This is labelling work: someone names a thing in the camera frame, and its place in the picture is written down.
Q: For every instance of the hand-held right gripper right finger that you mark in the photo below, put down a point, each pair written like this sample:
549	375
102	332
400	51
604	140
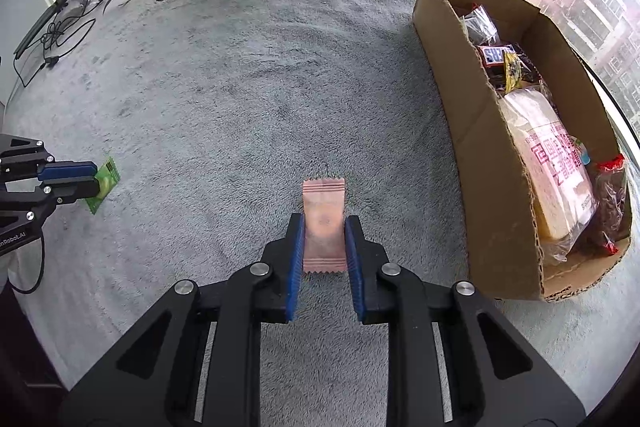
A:
352	267

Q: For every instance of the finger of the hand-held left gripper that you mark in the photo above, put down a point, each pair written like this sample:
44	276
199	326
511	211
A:
70	170
75	191

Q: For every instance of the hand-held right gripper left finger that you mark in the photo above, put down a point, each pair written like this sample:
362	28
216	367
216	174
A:
295	267

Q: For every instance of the green snack packet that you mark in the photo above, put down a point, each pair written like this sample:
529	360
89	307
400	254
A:
107	174

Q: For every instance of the pink snack packet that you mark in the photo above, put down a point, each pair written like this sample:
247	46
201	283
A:
322	207

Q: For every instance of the brown cardboard box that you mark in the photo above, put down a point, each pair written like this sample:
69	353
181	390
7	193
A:
480	157

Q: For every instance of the small yellow packet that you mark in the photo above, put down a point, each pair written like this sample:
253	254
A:
512	74

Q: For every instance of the brown chocolate bar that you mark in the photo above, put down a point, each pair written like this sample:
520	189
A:
495	54

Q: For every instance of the red-tied clear bag of dates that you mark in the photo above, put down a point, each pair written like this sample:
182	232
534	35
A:
610	202

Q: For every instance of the black candy packet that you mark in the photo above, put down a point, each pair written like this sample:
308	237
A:
529	64

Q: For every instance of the black power strip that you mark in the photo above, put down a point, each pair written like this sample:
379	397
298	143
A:
37	27

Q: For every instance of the bagged bread loaf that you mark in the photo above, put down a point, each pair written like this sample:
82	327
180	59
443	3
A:
545	157

